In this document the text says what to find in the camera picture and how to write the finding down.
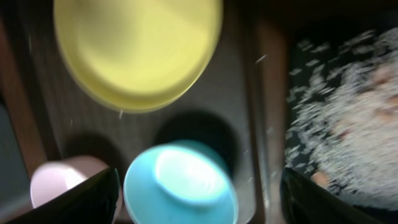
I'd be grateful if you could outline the spilled rice pile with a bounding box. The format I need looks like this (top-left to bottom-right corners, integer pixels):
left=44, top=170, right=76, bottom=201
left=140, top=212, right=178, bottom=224
left=285, top=28, right=397, bottom=210

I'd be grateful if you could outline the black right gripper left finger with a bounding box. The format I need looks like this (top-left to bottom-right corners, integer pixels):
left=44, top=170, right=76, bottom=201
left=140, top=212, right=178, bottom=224
left=7, top=167, right=121, bottom=224

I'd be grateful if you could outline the black flat waste tray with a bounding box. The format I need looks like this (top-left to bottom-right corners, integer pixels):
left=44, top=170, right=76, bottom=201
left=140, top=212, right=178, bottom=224
left=280, top=15, right=397, bottom=223

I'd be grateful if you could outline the yellow round plate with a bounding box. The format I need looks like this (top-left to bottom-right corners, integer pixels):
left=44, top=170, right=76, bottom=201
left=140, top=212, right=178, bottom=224
left=53, top=0, right=224, bottom=113

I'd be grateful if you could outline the pink small bowl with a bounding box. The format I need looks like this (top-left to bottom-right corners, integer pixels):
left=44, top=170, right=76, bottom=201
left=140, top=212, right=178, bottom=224
left=30, top=156, right=123, bottom=223

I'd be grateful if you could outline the light blue small bowl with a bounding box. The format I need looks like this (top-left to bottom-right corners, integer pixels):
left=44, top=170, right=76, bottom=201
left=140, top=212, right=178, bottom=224
left=123, top=140, right=239, bottom=224

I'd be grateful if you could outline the dark brown serving tray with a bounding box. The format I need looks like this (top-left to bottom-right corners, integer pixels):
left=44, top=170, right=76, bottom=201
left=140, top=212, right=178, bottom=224
left=1, top=1, right=266, bottom=223

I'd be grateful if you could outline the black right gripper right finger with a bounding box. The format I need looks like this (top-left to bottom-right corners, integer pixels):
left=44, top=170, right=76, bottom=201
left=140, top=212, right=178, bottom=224
left=280, top=168, right=381, bottom=224

